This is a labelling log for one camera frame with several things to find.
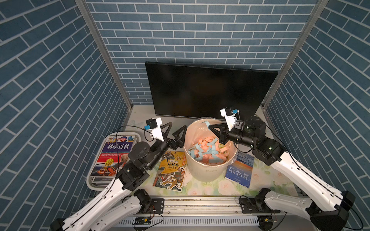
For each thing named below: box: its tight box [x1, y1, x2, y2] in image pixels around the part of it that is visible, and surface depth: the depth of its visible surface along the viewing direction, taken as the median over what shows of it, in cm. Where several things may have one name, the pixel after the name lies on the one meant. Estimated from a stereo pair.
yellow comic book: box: [152, 150, 188, 193], surface depth 85 cm
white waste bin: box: [184, 117, 238, 183], surface depth 75 cm
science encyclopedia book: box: [90, 134, 138, 177], surface depth 84 cm
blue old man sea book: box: [224, 151, 255, 189], surface depth 86 cm
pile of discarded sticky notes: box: [187, 136, 232, 165], surface depth 82 cm
